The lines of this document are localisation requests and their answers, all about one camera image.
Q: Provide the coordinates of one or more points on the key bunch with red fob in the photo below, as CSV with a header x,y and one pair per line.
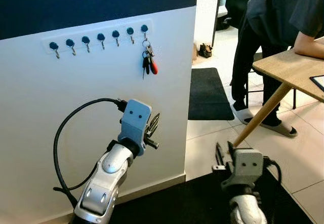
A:
x,y
153,67

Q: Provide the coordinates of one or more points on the person bare forearm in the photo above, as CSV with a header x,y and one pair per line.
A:
x,y
309,46

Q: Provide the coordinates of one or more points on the white slipper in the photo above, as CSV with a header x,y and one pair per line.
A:
x,y
243,115
283,131

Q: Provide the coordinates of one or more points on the black door mat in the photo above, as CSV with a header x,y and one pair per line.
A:
x,y
207,95

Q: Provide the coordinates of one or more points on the large black rug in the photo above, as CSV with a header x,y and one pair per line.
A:
x,y
177,203

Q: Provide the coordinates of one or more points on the brown cardboard box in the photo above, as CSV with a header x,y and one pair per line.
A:
x,y
195,52

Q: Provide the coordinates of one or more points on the black metal chair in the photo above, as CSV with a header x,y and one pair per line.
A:
x,y
295,98

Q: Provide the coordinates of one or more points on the pair of dark shoes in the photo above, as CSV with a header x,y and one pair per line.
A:
x,y
205,50

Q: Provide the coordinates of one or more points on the white key rack plate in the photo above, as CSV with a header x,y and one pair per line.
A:
x,y
109,40

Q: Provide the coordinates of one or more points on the blue knob metal hook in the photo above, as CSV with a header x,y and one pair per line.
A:
x,y
53,45
144,28
85,40
100,37
70,43
116,34
130,31

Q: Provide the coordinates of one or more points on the wooden table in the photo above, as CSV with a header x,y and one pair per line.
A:
x,y
288,67

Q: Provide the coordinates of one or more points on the black bag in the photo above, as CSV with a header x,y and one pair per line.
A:
x,y
224,23

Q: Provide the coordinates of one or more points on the person in dark clothes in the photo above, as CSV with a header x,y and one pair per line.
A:
x,y
283,6

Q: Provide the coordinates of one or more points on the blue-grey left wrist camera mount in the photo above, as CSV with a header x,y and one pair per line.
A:
x,y
134,120

